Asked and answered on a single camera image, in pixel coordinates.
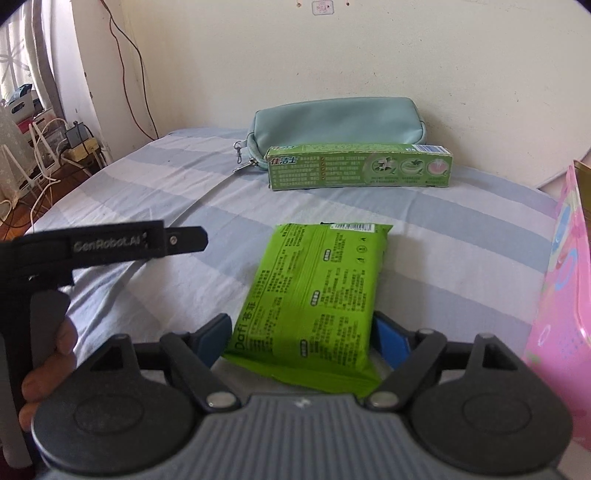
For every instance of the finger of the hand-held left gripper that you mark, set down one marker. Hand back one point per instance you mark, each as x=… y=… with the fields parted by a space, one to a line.
x=189 y=240

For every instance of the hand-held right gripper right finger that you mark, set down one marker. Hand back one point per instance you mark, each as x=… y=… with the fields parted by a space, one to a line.
x=388 y=337

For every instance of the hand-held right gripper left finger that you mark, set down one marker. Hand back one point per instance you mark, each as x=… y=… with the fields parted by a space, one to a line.
x=217 y=337

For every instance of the green wet wipes packet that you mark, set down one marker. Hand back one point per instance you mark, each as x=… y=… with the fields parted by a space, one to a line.
x=314 y=295

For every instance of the green toothpaste box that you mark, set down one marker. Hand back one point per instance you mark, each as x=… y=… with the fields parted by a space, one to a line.
x=351 y=168

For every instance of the pink biscuit tin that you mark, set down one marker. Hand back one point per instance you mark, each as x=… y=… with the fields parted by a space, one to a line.
x=568 y=286

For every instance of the light blue zipper pouch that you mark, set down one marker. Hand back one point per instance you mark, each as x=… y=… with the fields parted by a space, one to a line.
x=337 y=122

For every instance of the person's left hand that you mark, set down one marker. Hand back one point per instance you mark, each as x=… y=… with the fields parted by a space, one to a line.
x=39 y=383

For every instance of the striped blue bed sheet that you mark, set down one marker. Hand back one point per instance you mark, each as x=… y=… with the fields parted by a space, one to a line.
x=138 y=194

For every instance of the beige floor power strip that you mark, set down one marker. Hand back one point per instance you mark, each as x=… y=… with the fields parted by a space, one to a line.
x=81 y=150

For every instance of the black power adapter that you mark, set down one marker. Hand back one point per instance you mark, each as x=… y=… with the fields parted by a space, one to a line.
x=75 y=134

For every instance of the blue white storage box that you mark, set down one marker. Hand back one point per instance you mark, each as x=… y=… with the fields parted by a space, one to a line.
x=23 y=101

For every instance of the white lace curtain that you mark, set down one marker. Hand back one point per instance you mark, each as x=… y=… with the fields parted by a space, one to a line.
x=18 y=55

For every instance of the small pink wall sticker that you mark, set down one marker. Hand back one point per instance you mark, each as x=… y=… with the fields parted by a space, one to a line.
x=323 y=6

